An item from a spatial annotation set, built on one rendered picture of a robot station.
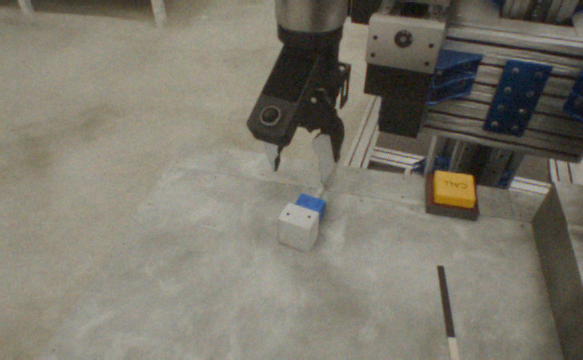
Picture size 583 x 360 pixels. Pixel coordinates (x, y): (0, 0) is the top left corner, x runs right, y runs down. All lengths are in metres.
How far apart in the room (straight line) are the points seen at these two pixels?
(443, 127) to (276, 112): 0.71
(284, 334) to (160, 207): 0.30
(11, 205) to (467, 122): 1.81
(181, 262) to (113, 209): 1.31
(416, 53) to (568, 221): 0.40
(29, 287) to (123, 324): 1.22
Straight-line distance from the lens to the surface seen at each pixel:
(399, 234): 0.69
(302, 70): 0.46
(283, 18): 0.46
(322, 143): 0.52
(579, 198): 0.72
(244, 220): 0.70
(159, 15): 3.44
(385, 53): 0.89
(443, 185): 0.74
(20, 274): 1.88
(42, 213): 2.07
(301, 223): 0.62
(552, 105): 1.08
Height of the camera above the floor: 1.32
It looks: 43 degrees down
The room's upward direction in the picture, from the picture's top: straight up
